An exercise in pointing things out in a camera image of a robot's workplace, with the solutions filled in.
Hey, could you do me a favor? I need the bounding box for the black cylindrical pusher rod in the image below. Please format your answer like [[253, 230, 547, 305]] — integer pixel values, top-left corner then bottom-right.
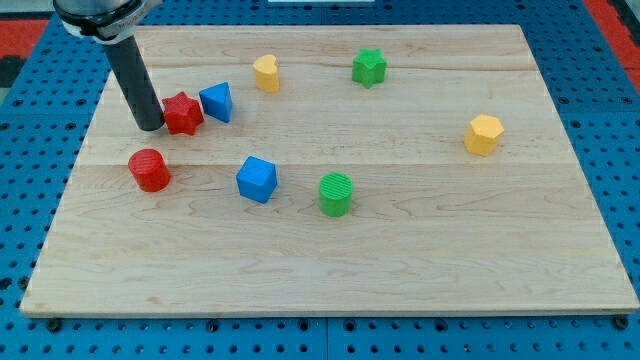
[[103, 36, 165, 131]]

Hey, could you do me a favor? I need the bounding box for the red star block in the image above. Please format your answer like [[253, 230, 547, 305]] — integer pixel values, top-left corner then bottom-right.
[[162, 92, 204, 136]]

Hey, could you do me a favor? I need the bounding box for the green star block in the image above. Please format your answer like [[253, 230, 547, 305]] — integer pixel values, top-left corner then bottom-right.
[[351, 48, 387, 88]]

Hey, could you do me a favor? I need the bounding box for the blue triangle block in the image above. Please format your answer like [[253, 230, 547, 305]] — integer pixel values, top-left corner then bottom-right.
[[199, 82, 233, 123]]

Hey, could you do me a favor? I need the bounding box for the red cylinder block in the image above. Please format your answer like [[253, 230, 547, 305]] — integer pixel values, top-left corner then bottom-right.
[[128, 148, 171, 192]]

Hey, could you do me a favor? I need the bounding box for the yellow heart block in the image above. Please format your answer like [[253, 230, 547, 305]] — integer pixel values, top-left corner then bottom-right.
[[253, 54, 280, 93]]

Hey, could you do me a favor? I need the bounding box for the blue cube block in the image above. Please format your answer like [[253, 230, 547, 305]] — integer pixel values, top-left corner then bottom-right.
[[236, 156, 278, 204]]

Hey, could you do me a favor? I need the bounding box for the wooden board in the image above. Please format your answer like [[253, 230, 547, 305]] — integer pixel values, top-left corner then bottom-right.
[[20, 25, 639, 318]]

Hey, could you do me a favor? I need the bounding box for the green cylinder block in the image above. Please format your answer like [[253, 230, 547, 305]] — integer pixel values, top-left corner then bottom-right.
[[318, 172, 353, 217]]

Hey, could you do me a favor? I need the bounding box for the yellow hexagon block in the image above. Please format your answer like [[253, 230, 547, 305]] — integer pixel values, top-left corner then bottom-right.
[[463, 114, 505, 157]]

